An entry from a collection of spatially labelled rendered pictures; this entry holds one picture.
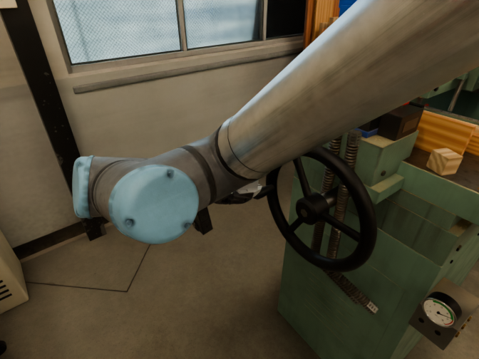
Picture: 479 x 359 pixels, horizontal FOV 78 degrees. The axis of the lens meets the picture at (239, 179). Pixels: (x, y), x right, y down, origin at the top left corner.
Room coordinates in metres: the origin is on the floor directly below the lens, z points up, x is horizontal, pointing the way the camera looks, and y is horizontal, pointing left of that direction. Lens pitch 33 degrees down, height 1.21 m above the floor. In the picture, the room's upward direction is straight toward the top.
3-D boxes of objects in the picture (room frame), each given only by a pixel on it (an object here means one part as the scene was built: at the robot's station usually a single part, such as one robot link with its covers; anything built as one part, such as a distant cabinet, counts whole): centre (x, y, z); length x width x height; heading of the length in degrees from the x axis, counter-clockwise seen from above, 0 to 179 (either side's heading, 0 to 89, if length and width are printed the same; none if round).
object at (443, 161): (0.50, -0.40, 0.92); 0.04 x 0.03 x 0.04; 14
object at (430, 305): (0.35, -0.41, 0.65); 0.06 x 0.04 x 0.08; 36
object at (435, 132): (0.62, -0.39, 0.94); 0.21 x 0.01 x 0.08; 36
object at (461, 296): (0.39, -0.47, 0.58); 0.12 x 0.08 x 0.08; 126
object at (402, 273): (0.76, -0.53, 0.36); 0.58 x 0.45 x 0.71; 126
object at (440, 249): (0.76, -0.53, 0.76); 0.57 x 0.45 x 0.09; 126
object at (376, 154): (0.57, -0.27, 0.92); 0.15 x 0.13 x 0.09; 36
